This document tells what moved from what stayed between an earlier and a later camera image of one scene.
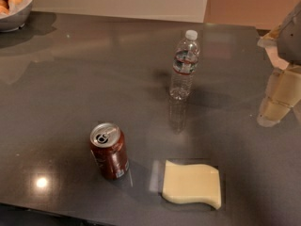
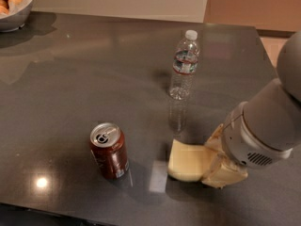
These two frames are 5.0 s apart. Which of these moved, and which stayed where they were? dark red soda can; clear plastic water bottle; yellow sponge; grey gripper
Moved: yellow sponge; grey gripper
Stayed: clear plastic water bottle; dark red soda can
